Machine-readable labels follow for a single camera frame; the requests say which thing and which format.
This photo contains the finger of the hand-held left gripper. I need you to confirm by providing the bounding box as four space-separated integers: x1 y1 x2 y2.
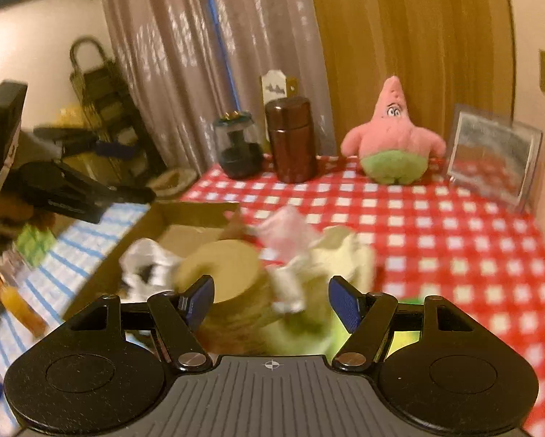
18 161 158 225
33 127 142 158

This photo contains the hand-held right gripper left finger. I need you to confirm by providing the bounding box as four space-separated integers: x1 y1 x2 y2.
65 275 216 371

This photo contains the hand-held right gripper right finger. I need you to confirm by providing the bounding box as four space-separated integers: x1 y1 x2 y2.
329 277 478 371

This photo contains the white face mask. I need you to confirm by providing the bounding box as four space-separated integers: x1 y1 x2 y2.
120 237 182 296

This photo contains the cardboard box tray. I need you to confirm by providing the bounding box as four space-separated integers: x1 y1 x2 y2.
63 200 241 319

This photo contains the person's left hand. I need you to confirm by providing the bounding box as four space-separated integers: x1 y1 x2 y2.
0 191 36 256

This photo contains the cashew jar with gold lid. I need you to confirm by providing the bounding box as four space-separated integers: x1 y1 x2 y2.
174 239 277 356

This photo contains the green tissue pack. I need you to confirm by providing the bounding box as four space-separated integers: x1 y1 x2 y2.
272 225 378 356

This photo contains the black folding rack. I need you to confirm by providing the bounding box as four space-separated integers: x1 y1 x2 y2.
70 36 168 187

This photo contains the yellow plastic bag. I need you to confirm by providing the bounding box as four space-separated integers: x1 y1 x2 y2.
58 105 93 169

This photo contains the stack of green tissue packs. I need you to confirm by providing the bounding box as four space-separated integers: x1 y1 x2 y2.
16 223 57 267

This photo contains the blue checked tablecloth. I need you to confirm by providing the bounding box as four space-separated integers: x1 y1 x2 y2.
0 200 151 374

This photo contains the woven waste basket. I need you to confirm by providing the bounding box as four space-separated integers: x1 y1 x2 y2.
147 168 198 201

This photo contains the grey patterned curtain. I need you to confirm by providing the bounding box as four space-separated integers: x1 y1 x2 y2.
97 0 337 174

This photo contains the glass jar with black base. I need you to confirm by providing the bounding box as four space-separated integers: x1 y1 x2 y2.
213 110 263 180

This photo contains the red checked tablecloth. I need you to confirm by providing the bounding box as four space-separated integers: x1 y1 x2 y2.
177 152 545 437

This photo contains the orange juice bottle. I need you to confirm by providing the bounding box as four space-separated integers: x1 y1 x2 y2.
0 282 48 338

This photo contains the pink starfish plush toy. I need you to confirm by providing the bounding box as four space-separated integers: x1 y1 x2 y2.
340 76 447 186

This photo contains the brown canister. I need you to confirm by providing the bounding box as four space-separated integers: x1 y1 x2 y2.
265 97 319 183

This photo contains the white chair back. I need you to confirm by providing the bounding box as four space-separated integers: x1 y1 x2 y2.
260 70 298 102

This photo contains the wooden door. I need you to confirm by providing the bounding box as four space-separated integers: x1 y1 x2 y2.
304 0 516 158

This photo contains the clear picture frame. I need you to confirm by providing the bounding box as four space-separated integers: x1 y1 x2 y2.
445 104 544 214

